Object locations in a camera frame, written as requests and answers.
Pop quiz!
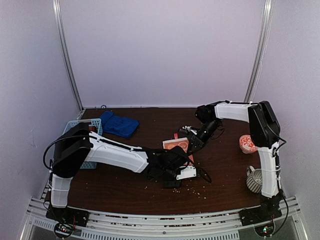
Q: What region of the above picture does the orange white patterned bowl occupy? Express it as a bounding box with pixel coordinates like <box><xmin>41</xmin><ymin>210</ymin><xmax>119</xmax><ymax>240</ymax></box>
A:
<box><xmin>239</xmin><ymin>134</ymin><xmax>258</xmax><ymax>154</ymax></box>

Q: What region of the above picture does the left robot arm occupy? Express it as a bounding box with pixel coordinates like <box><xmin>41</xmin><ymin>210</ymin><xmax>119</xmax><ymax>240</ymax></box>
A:
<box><xmin>48</xmin><ymin>126</ymin><xmax>197</xmax><ymax>222</ymax></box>

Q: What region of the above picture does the front aluminium rail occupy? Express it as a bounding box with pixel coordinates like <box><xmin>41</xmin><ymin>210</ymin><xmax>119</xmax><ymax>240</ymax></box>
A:
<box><xmin>18</xmin><ymin>197</ymin><xmax>310</xmax><ymax>240</ymax></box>

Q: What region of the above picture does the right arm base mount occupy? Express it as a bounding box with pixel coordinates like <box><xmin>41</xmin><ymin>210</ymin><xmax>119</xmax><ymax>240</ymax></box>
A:
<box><xmin>238</xmin><ymin>206</ymin><xmax>282</xmax><ymax>238</ymax></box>

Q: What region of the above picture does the left aluminium frame post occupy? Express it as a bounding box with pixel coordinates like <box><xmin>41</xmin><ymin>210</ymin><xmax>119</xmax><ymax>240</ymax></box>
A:
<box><xmin>52</xmin><ymin>0</ymin><xmax>84</xmax><ymax>112</ymax></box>

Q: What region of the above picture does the grey striped mug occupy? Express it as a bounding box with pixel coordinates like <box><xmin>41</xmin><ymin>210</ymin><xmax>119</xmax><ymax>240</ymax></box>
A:
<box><xmin>246</xmin><ymin>165</ymin><xmax>263</xmax><ymax>194</ymax></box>

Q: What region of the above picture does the right aluminium frame post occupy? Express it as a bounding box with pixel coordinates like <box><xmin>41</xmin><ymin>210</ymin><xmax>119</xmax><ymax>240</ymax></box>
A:
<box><xmin>244</xmin><ymin>0</ymin><xmax>274</xmax><ymax>103</ymax></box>

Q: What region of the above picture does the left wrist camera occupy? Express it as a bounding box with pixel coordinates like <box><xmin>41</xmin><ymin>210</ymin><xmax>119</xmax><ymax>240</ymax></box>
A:
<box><xmin>176</xmin><ymin>165</ymin><xmax>197</xmax><ymax>181</ymax></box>

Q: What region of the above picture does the light blue plastic basket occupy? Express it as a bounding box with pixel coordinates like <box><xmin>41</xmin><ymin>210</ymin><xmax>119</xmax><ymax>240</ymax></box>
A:
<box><xmin>62</xmin><ymin>118</ymin><xmax>104</xmax><ymax>170</ymax></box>

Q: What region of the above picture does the orange bunny pattern towel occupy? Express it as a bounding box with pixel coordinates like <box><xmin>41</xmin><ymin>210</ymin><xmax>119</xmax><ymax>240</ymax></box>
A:
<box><xmin>162</xmin><ymin>133</ymin><xmax>194</xmax><ymax>166</ymax></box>

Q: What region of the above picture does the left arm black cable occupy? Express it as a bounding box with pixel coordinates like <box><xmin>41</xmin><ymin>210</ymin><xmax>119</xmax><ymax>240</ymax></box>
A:
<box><xmin>139</xmin><ymin>147</ymin><xmax>212</xmax><ymax>183</ymax></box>

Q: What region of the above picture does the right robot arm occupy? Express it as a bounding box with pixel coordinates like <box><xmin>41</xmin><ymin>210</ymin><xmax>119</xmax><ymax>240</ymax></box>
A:
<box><xmin>187</xmin><ymin>100</ymin><xmax>283</xmax><ymax>221</ymax></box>

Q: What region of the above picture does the aluminium frame post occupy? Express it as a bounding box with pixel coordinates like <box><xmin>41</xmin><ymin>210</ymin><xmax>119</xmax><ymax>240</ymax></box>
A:
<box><xmin>52</xmin><ymin>0</ymin><xmax>84</xmax><ymax>112</ymax></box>
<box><xmin>244</xmin><ymin>0</ymin><xmax>274</xmax><ymax>103</ymax></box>

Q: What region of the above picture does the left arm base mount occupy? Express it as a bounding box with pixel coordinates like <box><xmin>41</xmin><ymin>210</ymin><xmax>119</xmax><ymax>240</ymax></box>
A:
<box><xmin>45</xmin><ymin>205</ymin><xmax>90</xmax><ymax>239</ymax></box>

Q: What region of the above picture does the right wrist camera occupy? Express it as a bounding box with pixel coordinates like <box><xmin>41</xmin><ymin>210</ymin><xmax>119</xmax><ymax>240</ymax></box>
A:
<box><xmin>177</xmin><ymin>125</ymin><xmax>200</xmax><ymax>135</ymax></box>

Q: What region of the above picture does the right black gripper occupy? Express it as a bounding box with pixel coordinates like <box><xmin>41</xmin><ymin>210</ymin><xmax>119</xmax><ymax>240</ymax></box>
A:
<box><xmin>187</xmin><ymin>119</ymin><xmax>221</xmax><ymax>156</ymax></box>

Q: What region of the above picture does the blue towel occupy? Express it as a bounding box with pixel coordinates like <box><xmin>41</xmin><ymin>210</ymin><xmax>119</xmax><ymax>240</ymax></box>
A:
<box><xmin>99</xmin><ymin>111</ymin><xmax>140</xmax><ymax>139</ymax></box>

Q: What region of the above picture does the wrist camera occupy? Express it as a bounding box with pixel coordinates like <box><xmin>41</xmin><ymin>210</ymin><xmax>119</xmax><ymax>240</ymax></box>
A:
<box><xmin>176</xmin><ymin>165</ymin><xmax>197</xmax><ymax>181</ymax></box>
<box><xmin>177</xmin><ymin>125</ymin><xmax>200</xmax><ymax>135</ymax></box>

